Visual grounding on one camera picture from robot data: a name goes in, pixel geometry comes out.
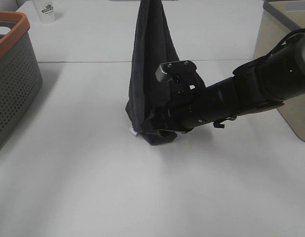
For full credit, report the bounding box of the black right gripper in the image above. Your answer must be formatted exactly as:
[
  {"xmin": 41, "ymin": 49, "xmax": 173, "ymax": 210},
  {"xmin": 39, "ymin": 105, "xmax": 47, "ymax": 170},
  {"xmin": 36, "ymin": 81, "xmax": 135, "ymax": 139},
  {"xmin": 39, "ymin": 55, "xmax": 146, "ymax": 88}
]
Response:
[{"xmin": 141, "ymin": 72, "xmax": 207, "ymax": 135}]

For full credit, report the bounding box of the dark grey towel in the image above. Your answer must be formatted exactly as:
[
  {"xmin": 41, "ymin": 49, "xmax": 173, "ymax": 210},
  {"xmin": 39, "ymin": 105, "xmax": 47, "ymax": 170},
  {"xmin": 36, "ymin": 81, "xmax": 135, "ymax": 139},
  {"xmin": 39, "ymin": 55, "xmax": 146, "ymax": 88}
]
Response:
[{"xmin": 125, "ymin": 0, "xmax": 179, "ymax": 146}]

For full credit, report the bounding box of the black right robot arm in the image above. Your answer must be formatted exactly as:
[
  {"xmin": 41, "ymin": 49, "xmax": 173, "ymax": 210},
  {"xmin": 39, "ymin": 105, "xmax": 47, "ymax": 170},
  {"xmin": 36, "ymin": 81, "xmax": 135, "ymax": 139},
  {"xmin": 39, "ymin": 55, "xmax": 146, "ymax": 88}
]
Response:
[{"xmin": 142, "ymin": 28, "xmax": 305, "ymax": 137}]

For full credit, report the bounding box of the grey perforated basket orange rim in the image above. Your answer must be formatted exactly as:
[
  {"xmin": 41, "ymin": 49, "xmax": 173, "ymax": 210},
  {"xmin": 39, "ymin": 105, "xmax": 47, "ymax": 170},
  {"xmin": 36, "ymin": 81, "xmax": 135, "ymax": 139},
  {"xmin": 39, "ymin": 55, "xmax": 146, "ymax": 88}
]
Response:
[{"xmin": 0, "ymin": 11, "xmax": 42, "ymax": 149}]

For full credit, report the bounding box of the white paper cup green logo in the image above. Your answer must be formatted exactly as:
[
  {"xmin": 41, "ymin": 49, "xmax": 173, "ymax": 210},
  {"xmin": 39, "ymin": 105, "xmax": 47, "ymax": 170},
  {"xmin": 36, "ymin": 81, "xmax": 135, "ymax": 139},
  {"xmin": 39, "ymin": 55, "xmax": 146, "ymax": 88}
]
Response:
[{"xmin": 32, "ymin": 0, "xmax": 55, "ymax": 24}]

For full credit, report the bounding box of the beige bin grey rim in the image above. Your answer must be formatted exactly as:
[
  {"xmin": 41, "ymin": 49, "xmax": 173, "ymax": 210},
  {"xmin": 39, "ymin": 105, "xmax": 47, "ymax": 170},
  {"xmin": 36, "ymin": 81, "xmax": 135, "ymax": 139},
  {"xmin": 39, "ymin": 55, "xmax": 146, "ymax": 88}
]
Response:
[{"xmin": 253, "ymin": 0, "xmax": 305, "ymax": 142}]

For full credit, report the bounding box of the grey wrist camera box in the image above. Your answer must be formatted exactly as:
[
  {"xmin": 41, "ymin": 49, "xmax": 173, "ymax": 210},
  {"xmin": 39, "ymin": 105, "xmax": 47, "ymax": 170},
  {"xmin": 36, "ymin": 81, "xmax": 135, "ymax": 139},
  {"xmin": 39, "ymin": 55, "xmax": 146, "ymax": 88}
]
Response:
[{"xmin": 155, "ymin": 60, "xmax": 196, "ymax": 83}]

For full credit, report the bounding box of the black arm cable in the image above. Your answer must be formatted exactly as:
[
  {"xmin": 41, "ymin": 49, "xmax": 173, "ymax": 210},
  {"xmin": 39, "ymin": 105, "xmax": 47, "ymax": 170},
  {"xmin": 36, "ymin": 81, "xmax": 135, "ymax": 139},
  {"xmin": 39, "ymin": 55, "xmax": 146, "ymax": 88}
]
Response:
[{"xmin": 268, "ymin": 28, "xmax": 305, "ymax": 57}]

